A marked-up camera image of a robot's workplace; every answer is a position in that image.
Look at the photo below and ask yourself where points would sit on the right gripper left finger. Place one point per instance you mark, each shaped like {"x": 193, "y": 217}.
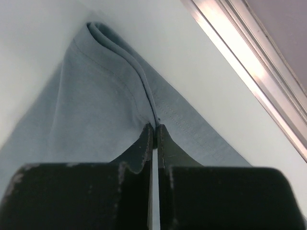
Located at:
{"x": 83, "y": 196}

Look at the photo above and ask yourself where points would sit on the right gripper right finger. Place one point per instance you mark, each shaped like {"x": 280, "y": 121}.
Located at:
{"x": 196, "y": 197}

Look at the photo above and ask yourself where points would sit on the blue-grey t shirt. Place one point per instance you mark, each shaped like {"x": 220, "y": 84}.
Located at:
{"x": 96, "y": 106}

